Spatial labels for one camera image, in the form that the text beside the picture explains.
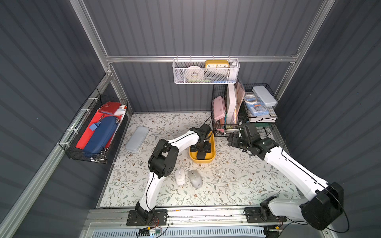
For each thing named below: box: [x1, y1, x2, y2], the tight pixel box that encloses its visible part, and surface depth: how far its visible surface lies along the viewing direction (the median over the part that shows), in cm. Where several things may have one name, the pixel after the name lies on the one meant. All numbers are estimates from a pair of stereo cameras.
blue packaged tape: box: [244, 93, 270, 117], surface depth 95 cm
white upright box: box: [226, 83, 237, 124], surface depth 98 cm
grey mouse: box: [187, 169, 203, 189], surface depth 85 cm
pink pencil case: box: [213, 95, 227, 121], surface depth 107 cm
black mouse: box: [196, 150, 207, 160], surface depth 95 cm
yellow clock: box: [204, 59, 230, 69], surface depth 90 cm
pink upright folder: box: [235, 78, 246, 121], surface depth 98 cm
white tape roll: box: [184, 65, 205, 81], surface depth 86 cm
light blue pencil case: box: [125, 125, 150, 152], surface depth 105 cm
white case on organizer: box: [251, 85, 278, 107], surface depth 102 cm
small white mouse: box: [174, 168, 187, 186], surface depth 86 cm
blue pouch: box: [83, 116, 119, 157], surface depth 70 cm
